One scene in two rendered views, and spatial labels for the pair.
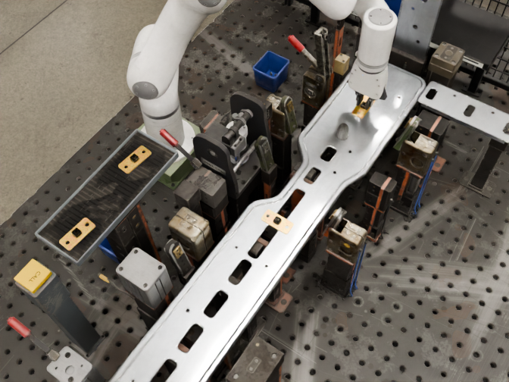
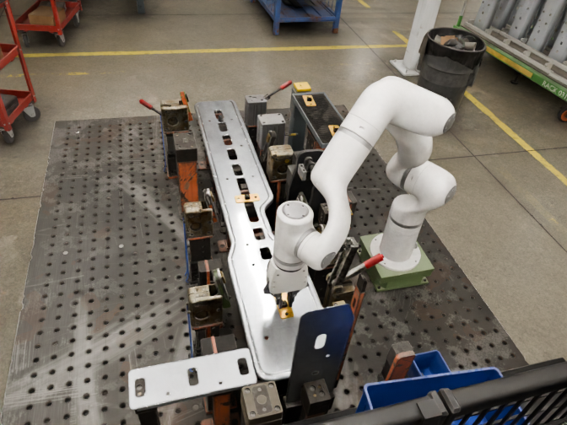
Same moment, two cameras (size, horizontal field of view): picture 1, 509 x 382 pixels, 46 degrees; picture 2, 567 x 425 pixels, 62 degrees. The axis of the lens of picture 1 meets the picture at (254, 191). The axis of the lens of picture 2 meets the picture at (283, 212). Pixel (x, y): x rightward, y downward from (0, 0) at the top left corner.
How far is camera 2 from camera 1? 1.89 m
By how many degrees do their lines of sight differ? 70
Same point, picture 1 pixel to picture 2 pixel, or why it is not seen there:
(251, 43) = not seen: hidden behind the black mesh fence
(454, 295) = (114, 327)
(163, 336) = (239, 134)
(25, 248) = (371, 180)
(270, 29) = not seen: outside the picture
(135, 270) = (272, 116)
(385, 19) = (288, 209)
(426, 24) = (302, 369)
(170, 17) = not seen: hidden behind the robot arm
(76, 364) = (254, 99)
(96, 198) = (324, 112)
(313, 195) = (244, 223)
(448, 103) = (218, 368)
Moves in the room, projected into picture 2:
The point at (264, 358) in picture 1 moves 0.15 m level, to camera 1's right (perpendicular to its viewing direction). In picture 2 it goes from (183, 144) to (152, 160)
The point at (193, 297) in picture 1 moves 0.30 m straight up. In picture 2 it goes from (245, 150) to (247, 78)
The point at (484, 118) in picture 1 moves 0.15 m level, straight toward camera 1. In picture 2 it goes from (171, 379) to (160, 327)
